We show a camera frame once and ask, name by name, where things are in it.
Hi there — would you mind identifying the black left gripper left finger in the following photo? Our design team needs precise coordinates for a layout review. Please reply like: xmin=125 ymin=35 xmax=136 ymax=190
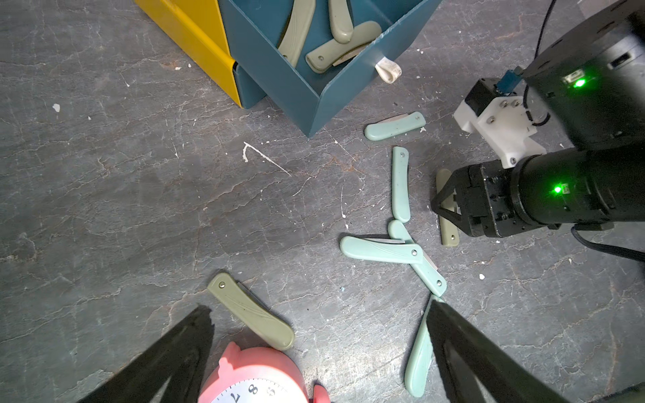
xmin=81 ymin=305 xmax=214 ymax=402

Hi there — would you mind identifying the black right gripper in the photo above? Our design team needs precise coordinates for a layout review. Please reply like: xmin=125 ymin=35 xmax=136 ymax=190
xmin=431 ymin=161 xmax=534 ymax=238

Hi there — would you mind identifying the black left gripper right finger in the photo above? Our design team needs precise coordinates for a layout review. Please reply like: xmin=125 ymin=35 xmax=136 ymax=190
xmin=427 ymin=300 xmax=566 ymax=402

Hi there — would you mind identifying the mint knife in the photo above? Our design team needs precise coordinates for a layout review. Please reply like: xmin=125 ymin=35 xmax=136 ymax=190
xmin=404 ymin=294 xmax=442 ymax=398
xmin=364 ymin=112 xmax=426 ymax=141

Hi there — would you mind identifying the olive knife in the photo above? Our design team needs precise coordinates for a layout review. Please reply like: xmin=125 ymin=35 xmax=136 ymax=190
xmin=329 ymin=0 xmax=354 ymax=44
xmin=306 ymin=21 xmax=382 ymax=74
xmin=436 ymin=168 xmax=460 ymax=247
xmin=277 ymin=0 xmax=316 ymax=69

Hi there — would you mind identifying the mint knife vertical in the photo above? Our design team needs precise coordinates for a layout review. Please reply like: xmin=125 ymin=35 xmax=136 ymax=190
xmin=391 ymin=146 xmax=411 ymax=223

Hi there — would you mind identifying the teal drawer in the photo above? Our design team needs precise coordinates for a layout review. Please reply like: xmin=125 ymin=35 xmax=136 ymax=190
xmin=233 ymin=63 xmax=266 ymax=109
xmin=219 ymin=1 xmax=439 ymax=137

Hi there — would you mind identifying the teal bottom drawer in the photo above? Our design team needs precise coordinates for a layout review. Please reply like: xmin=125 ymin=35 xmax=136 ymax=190
xmin=233 ymin=63 xmax=266 ymax=109

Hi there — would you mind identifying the yellow drawer cabinet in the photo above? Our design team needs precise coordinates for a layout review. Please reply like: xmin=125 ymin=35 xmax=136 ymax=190
xmin=136 ymin=0 xmax=242 ymax=106

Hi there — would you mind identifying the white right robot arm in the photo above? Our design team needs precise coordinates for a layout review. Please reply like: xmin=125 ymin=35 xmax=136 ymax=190
xmin=431 ymin=1 xmax=644 ymax=238

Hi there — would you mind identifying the pink alarm clock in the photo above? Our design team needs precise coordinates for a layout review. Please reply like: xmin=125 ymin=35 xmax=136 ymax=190
xmin=198 ymin=342 xmax=331 ymax=403

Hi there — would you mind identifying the mint knife diagonal centre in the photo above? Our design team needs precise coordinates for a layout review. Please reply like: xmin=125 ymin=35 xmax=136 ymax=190
xmin=388 ymin=219 xmax=447 ymax=297

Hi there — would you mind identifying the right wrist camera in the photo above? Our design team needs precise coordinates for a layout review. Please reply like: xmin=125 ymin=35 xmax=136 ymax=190
xmin=454 ymin=78 xmax=546 ymax=169

